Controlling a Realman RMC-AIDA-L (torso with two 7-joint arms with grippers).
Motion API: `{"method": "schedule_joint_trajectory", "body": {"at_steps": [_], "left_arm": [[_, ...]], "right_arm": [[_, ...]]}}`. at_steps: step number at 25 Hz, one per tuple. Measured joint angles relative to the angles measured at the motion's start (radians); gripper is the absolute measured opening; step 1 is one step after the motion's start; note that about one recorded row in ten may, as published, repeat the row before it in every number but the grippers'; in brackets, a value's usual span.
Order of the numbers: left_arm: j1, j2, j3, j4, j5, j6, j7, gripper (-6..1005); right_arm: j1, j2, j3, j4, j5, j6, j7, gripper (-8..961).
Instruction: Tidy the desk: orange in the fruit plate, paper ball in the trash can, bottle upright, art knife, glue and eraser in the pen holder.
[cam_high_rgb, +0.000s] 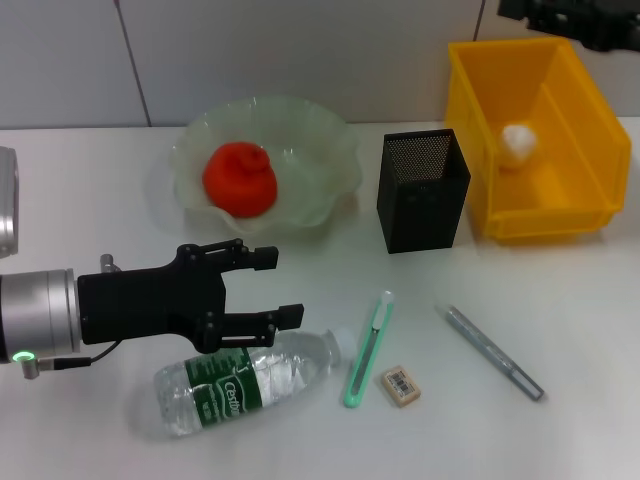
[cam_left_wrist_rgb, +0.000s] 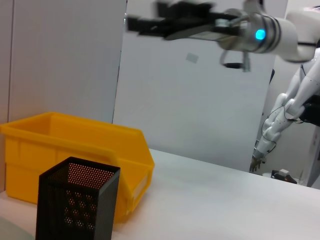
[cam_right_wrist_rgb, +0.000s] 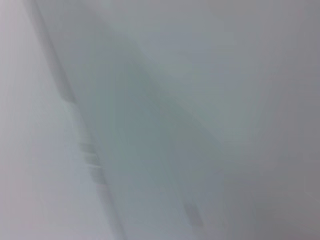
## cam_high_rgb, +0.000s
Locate green utility knife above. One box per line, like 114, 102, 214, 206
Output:
342, 289, 396, 409

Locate yellow plastic storage bin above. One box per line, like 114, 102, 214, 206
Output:
446, 35, 632, 245

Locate orange fruit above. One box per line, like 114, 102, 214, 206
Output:
202, 142, 279, 219

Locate left wrist connector cable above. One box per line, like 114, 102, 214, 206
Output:
17, 342, 119, 381

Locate clear wavy glass fruit bowl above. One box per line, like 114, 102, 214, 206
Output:
169, 94, 362, 239

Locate clear green-label water bottle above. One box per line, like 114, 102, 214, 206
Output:
152, 327, 357, 441

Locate white paper ball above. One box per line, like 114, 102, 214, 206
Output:
499, 122, 542, 171

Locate grey glitter pen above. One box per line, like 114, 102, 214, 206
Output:
434, 304, 546, 402

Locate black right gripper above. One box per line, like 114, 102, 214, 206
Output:
497, 0, 640, 54

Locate black mesh pen holder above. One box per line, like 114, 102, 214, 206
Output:
376, 128, 472, 255

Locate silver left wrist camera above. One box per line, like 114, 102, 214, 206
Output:
0, 146, 22, 257

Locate beige barcode eraser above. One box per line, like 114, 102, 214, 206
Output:
380, 365, 422, 402

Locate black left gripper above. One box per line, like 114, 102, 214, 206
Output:
75, 239, 306, 354

